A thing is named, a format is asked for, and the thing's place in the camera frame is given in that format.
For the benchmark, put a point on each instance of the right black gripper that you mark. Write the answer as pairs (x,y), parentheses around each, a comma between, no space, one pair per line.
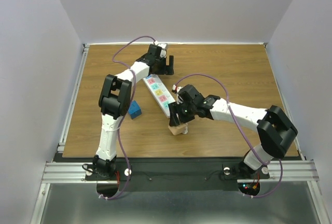
(174,120)

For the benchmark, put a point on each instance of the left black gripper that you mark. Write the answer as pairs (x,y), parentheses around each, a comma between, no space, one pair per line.
(166,70)

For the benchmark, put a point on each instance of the orange cube plug adapter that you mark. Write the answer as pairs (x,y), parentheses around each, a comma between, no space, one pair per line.
(180,129)

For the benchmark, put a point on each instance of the white multicolour power strip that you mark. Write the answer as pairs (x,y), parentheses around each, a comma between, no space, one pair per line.
(159,92)

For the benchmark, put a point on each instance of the blue cube plug adapter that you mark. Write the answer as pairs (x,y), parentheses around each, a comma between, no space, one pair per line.
(134,110)

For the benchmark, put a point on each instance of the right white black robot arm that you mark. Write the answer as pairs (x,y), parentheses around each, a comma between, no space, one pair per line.
(275,130)

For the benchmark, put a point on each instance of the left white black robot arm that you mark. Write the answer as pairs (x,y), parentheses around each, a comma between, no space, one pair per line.
(115,99)

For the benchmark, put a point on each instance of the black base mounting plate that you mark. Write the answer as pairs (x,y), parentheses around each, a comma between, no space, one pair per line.
(162,174)

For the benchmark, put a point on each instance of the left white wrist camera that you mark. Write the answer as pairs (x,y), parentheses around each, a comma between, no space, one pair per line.
(163,47)

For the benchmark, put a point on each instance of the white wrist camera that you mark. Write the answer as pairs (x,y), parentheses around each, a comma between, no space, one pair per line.
(163,47)
(175,91)

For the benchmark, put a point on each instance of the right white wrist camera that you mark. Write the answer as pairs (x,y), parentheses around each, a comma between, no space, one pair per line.
(175,91)

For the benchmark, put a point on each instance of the right aluminium frame rail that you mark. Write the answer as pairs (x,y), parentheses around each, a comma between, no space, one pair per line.
(313,185)

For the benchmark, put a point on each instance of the aluminium frame rail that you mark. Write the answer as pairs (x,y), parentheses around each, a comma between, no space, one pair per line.
(313,185)
(45,187)

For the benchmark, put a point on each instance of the left aluminium frame rail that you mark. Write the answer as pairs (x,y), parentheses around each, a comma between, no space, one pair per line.
(45,187)

